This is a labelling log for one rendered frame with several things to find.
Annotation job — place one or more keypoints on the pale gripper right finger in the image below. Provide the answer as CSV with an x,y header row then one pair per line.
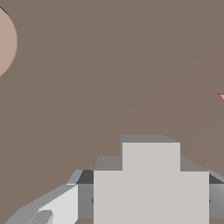
x,y
216,194

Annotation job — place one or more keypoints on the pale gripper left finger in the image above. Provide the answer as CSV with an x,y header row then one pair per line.
x,y
62,201

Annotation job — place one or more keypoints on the pale grey stepped block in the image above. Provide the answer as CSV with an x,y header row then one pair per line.
x,y
150,192

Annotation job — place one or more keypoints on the pink block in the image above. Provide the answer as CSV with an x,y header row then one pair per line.
x,y
222,96

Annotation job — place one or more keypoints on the pale beige round disc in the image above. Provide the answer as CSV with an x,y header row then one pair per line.
x,y
6,42

